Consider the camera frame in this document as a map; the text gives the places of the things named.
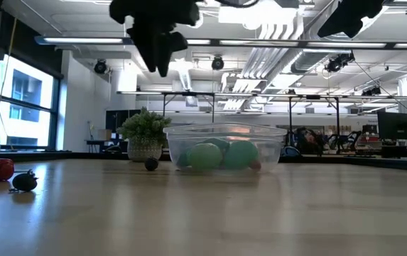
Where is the long rig light bar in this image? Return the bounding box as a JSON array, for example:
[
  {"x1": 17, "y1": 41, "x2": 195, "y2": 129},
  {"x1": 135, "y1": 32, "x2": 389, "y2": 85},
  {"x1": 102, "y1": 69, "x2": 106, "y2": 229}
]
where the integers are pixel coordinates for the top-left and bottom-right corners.
[{"x1": 34, "y1": 35, "x2": 407, "y2": 50}]

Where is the blue rounded object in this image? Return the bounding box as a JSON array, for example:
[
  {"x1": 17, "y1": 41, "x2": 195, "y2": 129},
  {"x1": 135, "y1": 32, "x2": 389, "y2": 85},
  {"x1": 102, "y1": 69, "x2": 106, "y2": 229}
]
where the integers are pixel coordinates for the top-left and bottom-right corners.
[{"x1": 281, "y1": 145, "x2": 302, "y2": 159}]

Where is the clear plastic tupperware container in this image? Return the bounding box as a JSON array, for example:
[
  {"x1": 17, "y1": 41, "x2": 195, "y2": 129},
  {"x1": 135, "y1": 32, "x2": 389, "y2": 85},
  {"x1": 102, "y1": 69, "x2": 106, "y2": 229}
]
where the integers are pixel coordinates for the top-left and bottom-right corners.
[{"x1": 163, "y1": 122, "x2": 288, "y2": 175}]

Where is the black metal rig frame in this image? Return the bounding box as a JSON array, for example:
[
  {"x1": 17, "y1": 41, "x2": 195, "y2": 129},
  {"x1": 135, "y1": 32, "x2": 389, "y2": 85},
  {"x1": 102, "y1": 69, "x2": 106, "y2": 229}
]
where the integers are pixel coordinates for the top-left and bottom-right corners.
[
  {"x1": 287, "y1": 94, "x2": 342, "y2": 146},
  {"x1": 162, "y1": 91, "x2": 215, "y2": 124}
]

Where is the green artificial potted plant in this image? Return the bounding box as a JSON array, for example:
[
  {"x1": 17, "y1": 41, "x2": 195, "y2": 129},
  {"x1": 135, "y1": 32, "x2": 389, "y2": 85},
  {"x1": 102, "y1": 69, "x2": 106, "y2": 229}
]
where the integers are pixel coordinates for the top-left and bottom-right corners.
[{"x1": 117, "y1": 107, "x2": 173, "y2": 164}]

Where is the silver ribbed air duct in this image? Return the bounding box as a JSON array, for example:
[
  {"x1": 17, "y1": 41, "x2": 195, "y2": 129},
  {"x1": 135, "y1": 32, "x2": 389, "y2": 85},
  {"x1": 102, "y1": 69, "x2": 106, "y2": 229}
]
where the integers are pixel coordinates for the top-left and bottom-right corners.
[{"x1": 290, "y1": 21, "x2": 392, "y2": 74}]

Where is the toy blackberry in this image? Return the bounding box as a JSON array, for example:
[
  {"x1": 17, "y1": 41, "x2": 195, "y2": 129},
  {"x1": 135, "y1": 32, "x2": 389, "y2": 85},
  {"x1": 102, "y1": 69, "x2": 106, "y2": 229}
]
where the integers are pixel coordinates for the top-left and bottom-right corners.
[
  {"x1": 143, "y1": 156, "x2": 161, "y2": 172},
  {"x1": 9, "y1": 169, "x2": 40, "y2": 193}
]

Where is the large dark-framed window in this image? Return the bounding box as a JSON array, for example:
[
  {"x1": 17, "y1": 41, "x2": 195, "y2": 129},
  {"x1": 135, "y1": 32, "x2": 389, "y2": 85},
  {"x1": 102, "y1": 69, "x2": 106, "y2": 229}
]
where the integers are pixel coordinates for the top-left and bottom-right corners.
[{"x1": 0, "y1": 53, "x2": 62, "y2": 151}]

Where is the black hanging camera cluster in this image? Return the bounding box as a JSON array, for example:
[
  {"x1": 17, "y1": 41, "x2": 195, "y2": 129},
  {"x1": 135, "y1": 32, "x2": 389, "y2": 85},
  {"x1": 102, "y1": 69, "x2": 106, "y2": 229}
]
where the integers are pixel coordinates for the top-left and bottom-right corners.
[{"x1": 325, "y1": 51, "x2": 356, "y2": 74}]

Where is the person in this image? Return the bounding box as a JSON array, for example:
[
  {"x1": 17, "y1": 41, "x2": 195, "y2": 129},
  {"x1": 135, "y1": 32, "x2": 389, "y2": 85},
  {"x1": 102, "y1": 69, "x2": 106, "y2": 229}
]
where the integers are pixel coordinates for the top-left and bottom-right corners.
[{"x1": 300, "y1": 128, "x2": 323, "y2": 152}]

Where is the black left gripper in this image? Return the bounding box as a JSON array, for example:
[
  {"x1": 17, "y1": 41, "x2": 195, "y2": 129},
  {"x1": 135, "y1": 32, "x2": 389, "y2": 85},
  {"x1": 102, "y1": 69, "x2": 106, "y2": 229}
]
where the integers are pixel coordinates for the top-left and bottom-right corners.
[{"x1": 109, "y1": 0, "x2": 200, "y2": 78}]

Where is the black computer monitor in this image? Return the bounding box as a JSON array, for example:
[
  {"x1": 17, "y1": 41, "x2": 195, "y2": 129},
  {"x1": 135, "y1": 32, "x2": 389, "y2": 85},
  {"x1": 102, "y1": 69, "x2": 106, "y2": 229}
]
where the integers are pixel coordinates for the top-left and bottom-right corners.
[{"x1": 377, "y1": 112, "x2": 407, "y2": 141}]

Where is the black robot arms cluster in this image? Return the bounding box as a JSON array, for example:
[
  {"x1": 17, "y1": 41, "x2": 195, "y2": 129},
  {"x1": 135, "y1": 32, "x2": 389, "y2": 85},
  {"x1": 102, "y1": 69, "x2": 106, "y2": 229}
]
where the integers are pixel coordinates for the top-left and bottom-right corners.
[{"x1": 322, "y1": 127, "x2": 362, "y2": 154}]

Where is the light green toy lime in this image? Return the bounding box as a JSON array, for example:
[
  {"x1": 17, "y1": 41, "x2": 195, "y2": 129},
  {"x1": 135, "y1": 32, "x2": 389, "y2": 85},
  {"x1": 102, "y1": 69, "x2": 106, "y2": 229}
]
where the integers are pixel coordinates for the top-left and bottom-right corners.
[{"x1": 188, "y1": 142, "x2": 224, "y2": 171}]

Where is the dark office desk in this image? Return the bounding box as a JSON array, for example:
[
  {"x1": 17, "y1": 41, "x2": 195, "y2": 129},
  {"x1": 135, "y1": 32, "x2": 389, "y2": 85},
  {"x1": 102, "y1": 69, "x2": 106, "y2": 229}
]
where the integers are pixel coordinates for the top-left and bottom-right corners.
[
  {"x1": 85, "y1": 139, "x2": 130, "y2": 154},
  {"x1": 362, "y1": 144, "x2": 407, "y2": 161}
]

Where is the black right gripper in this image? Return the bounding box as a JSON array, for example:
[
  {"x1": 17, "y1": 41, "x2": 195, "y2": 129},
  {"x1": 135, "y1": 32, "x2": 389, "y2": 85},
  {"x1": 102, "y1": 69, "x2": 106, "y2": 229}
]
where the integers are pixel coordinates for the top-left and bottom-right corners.
[{"x1": 317, "y1": 0, "x2": 385, "y2": 39}]

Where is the black round spotlight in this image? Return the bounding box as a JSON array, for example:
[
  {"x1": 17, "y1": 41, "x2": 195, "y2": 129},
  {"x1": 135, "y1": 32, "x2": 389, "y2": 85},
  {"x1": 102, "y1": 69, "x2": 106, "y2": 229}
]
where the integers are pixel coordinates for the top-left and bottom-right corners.
[
  {"x1": 211, "y1": 55, "x2": 225, "y2": 71},
  {"x1": 94, "y1": 59, "x2": 108, "y2": 75}
]

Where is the white conduit bundle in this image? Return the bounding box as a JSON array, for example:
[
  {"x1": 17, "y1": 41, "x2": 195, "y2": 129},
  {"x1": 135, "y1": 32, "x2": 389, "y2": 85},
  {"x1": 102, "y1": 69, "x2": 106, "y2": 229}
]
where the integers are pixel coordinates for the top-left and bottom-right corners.
[{"x1": 240, "y1": 14, "x2": 307, "y2": 81}]

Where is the green toy bell pepper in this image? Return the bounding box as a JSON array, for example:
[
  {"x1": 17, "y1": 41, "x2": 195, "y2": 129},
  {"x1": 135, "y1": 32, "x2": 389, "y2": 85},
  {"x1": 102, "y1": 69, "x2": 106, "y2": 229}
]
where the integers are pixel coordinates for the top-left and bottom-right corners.
[{"x1": 223, "y1": 140, "x2": 260, "y2": 171}]

